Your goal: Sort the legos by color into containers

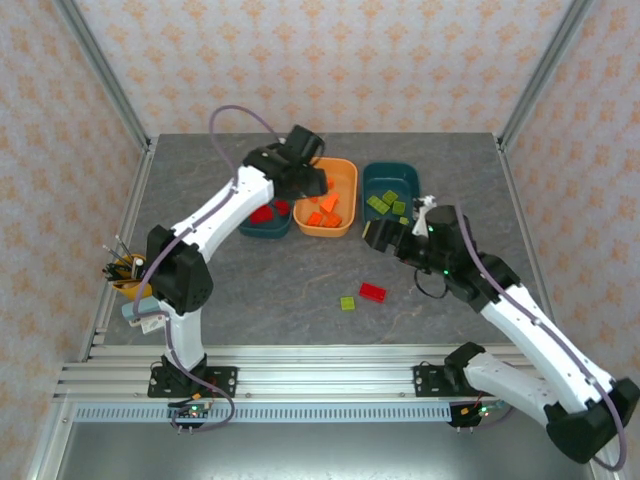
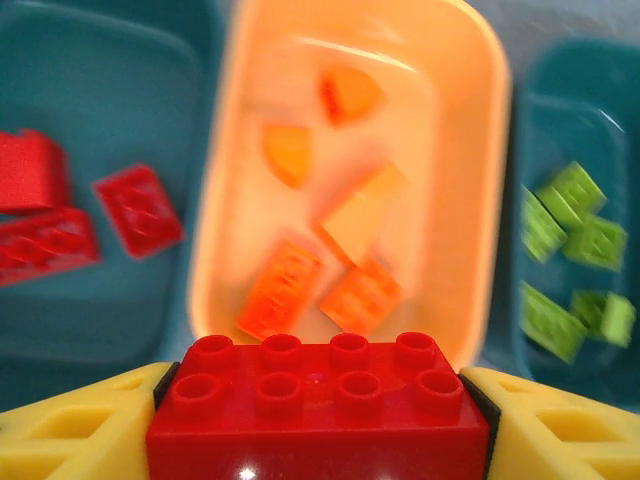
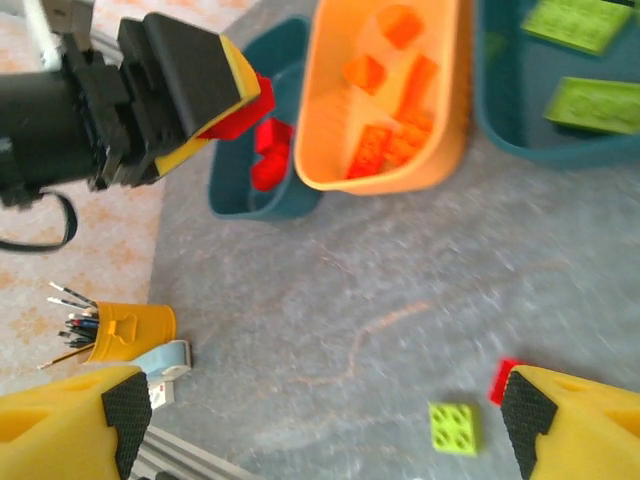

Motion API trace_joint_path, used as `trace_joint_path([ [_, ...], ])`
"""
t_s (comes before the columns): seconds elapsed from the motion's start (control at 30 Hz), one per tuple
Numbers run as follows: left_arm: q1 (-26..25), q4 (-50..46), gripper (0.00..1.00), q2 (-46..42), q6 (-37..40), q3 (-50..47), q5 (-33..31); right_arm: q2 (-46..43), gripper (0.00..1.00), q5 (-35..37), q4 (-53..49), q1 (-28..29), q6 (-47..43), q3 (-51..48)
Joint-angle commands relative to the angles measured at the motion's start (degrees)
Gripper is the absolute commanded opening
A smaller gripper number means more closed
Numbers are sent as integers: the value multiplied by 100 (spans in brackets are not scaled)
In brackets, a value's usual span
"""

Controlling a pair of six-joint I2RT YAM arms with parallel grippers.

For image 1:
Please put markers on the long green lego brick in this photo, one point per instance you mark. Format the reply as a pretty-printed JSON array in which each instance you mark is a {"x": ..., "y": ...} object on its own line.
[{"x": 377, "y": 203}]

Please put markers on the white paper tag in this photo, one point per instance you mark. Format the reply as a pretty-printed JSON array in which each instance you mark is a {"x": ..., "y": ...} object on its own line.
[{"x": 150, "y": 326}]

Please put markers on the aluminium table side rail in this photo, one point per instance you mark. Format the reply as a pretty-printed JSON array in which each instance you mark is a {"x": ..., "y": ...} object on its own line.
[
  {"x": 509, "y": 170},
  {"x": 145, "y": 170}
]

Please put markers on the aluminium frame post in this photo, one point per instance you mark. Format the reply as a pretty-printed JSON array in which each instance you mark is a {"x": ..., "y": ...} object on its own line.
[
  {"x": 544, "y": 70},
  {"x": 105, "y": 70}
]

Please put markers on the white marker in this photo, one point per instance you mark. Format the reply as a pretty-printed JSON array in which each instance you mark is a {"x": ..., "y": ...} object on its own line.
[{"x": 138, "y": 267}]

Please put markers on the grey metal lower panel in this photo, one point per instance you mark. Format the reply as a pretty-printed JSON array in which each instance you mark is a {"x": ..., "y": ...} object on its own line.
[{"x": 320, "y": 455}]

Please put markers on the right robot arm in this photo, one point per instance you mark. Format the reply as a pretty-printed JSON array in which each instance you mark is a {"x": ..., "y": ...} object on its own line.
[{"x": 540, "y": 340}]

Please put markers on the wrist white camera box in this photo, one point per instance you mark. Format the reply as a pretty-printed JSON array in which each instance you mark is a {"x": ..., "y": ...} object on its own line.
[
  {"x": 426, "y": 202},
  {"x": 283, "y": 141}
]

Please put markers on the black pencil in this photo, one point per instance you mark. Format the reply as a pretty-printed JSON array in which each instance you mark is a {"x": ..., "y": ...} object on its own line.
[
  {"x": 125, "y": 248},
  {"x": 112, "y": 256}
]

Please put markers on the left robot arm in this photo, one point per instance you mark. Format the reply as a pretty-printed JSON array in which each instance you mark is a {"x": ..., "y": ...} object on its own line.
[{"x": 225, "y": 210}]

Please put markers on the orange plastic container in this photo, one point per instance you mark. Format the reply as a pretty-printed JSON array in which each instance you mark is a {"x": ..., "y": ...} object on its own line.
[{"x": 345, "y": 175}]

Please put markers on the yellow pencil cup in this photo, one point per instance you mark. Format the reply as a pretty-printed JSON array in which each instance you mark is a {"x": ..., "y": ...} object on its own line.
[{"x": 127, "y": 290}]

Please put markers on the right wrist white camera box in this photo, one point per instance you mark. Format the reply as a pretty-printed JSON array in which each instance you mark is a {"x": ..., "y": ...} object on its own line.
[{"x": 426, "y": 202}]

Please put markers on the teal plastic container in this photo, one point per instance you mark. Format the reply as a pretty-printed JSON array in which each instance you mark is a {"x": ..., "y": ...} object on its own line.
[
  {"x": 390, "y": 172},
  {"x": 265, "y": 231}
]

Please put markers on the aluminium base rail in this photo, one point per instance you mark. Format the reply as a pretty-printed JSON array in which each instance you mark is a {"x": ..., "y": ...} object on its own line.
[{"x": 320, "y": 380}]

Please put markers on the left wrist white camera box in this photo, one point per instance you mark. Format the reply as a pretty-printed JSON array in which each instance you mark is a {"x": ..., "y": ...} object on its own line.
[{"x": 283, "y": 141}]

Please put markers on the small controller circuit board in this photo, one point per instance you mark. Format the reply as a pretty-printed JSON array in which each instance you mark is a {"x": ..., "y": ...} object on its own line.
[
  {"x": 192, "y": 412},
  {"x": 482, "y": 412}
]

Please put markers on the aluminium frame leg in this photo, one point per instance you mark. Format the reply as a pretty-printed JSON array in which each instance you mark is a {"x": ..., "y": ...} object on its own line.
[{"x": 47, "y": 450}]

